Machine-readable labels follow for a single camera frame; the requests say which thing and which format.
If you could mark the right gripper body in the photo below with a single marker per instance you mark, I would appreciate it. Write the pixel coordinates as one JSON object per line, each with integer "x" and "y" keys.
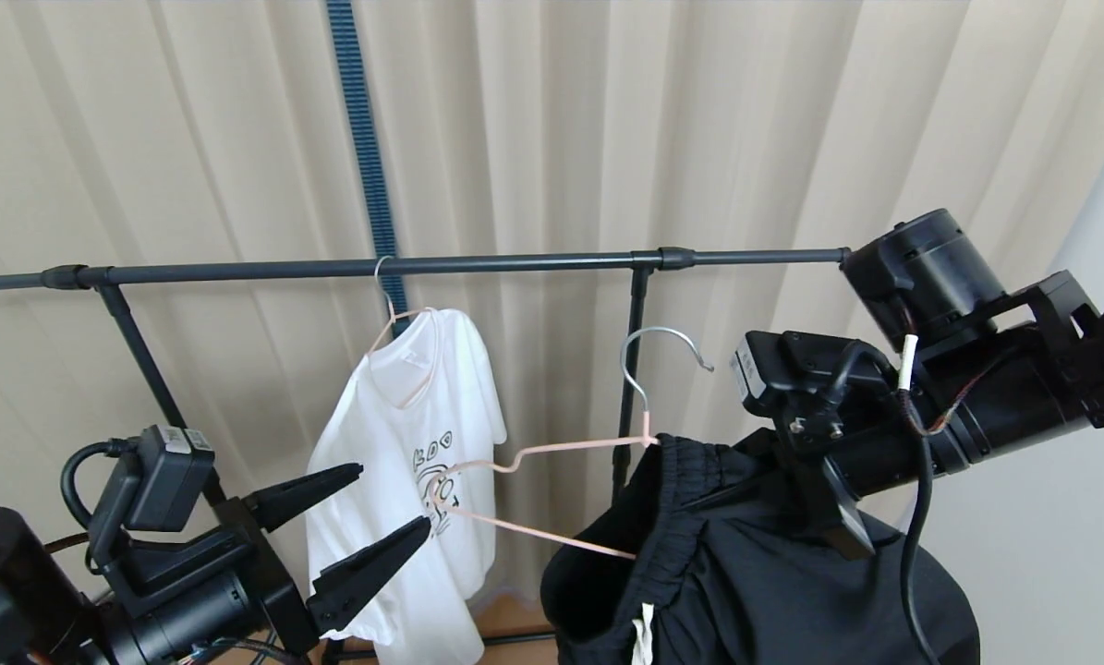
{"x": 884, "y": 457}

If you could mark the white garment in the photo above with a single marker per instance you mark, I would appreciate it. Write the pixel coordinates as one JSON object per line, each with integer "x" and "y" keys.
{"x": 376, "y": 443}

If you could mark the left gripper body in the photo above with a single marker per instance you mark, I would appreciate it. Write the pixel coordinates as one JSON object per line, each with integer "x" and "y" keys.
{"x": 200, "y": 600}

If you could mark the black garment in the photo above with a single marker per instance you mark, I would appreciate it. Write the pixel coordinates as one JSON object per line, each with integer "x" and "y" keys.
{"x": 773, "y": 600}

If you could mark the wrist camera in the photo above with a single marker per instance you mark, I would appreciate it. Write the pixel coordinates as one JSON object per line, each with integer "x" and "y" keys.
{"x": 792, "y": 369}
{"x": 159, "y": 471}

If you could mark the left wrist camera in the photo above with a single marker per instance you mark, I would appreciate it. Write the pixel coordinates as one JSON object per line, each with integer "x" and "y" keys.
{"x": 159, "y": 471}

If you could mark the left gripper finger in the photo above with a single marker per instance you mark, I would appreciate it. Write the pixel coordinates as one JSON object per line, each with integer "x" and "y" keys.
{"x": 293, "y": 499}
{"x": 357, "y": 577}

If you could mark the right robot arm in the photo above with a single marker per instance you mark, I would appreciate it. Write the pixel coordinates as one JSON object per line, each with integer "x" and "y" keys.
{"x": 1023, "y": 397}

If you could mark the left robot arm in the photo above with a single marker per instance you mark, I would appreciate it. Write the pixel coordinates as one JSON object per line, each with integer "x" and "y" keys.
{"x": 6, "y": 591}

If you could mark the window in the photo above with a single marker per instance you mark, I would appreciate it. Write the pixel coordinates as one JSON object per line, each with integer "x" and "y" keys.
{"x": 367, "y": 139}

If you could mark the black clothes rack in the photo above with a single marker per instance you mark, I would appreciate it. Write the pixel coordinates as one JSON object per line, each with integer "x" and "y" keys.
{"x": 515, "y": 264}

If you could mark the beige curtain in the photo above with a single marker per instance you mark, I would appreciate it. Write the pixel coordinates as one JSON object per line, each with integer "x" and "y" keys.
{"x": 145, "y": 111}
{"x": 699, "y": 120}

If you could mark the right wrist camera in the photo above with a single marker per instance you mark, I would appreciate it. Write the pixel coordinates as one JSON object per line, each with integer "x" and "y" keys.
{"x": 792, "y": 369}

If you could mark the pink clothes hanger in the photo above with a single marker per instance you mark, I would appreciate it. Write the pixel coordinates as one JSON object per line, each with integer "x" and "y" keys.
{"x": 387, "y": 305}
{"x": 561, "y": 447}

